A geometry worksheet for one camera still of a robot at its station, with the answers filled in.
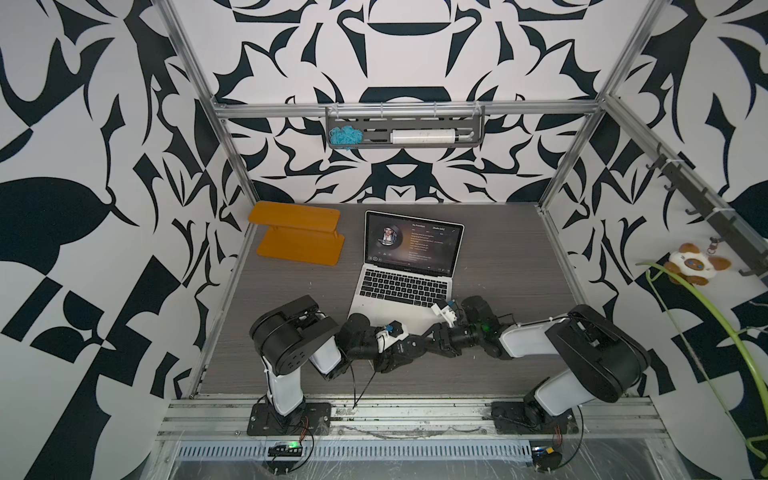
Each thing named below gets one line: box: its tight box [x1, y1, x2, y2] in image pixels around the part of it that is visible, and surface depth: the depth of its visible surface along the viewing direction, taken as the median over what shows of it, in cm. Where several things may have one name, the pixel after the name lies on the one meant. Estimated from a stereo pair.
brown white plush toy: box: [664, 243, 732, 286], surface depth 61 cm
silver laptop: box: [347, 210, 464, 331], surface depth 97 cm
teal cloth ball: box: [329, 125, 364, 151], surface depth 93 cm
